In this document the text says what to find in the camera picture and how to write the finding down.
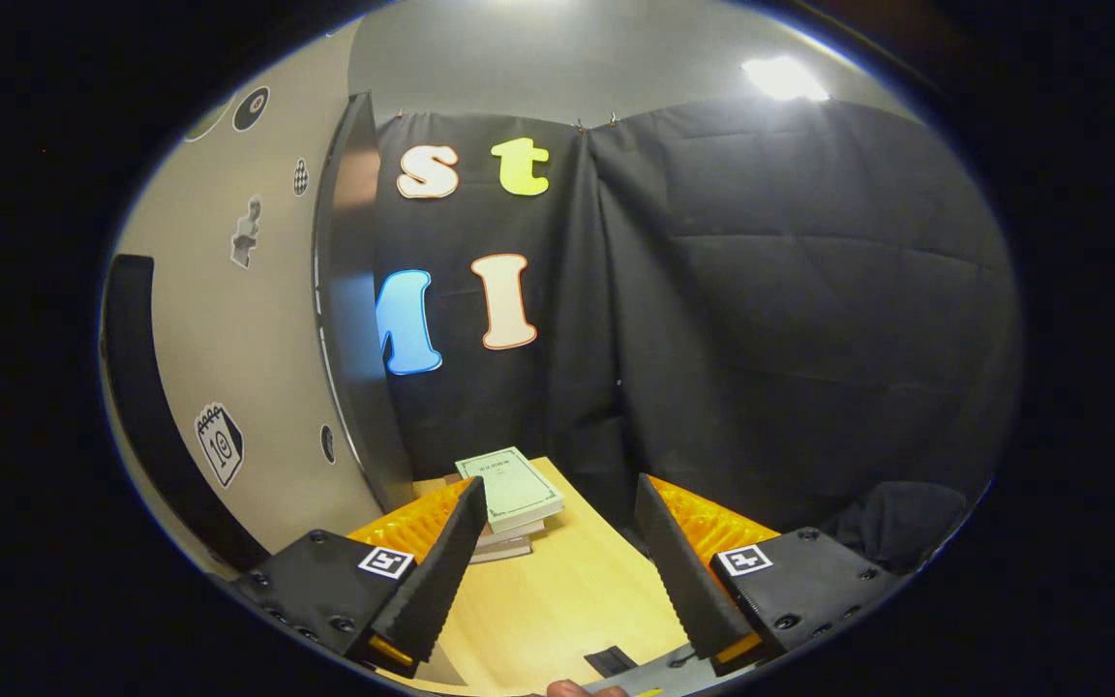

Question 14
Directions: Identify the grey cabinet door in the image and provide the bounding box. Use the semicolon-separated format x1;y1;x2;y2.
107;19;394;574

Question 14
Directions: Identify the black door handle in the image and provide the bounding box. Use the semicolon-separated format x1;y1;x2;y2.
100;254;270;572

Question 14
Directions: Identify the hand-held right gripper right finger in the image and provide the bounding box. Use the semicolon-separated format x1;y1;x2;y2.
633;473;912;679

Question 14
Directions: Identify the black backdrop cloth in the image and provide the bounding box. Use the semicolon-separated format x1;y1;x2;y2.
369;97;1023;574

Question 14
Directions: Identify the green book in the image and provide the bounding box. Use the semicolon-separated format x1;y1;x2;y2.
454;446;565;534

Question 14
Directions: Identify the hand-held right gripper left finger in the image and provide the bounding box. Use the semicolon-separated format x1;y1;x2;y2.
228;476;489;679

